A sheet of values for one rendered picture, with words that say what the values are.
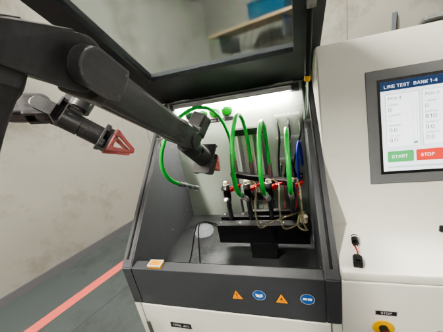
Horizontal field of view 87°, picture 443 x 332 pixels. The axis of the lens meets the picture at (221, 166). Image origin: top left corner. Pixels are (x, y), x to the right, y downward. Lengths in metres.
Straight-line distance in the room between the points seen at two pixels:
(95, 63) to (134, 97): 0.12
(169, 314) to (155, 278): 0.16
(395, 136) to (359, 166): 0.13
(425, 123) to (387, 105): 0.11
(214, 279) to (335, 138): 0.60
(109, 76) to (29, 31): 0.08
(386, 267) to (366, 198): 0.23
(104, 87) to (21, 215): 2.61
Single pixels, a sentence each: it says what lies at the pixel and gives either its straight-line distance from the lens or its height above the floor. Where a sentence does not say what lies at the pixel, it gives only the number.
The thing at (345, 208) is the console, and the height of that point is 1.03.
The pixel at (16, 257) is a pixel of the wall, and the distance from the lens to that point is 2.97.
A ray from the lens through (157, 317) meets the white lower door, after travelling 1.06.
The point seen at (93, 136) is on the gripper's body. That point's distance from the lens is 0.75.
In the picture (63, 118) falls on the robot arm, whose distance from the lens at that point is 0.75.
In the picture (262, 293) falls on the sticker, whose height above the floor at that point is 0.89.
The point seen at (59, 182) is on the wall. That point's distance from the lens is 2.89.
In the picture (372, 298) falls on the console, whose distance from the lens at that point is 0.80.
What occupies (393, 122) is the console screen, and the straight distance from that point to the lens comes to 0.89.
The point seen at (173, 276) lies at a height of 0.93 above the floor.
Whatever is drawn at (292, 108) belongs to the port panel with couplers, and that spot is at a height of 1.35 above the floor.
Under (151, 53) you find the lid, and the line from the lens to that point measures 0.95.
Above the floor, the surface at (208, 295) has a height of 0.86.
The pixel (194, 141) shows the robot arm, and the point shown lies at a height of 1.36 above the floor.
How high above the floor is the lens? 1.48
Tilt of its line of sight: 18 degrees down
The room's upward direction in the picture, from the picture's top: 10 degrees counter-clockwise
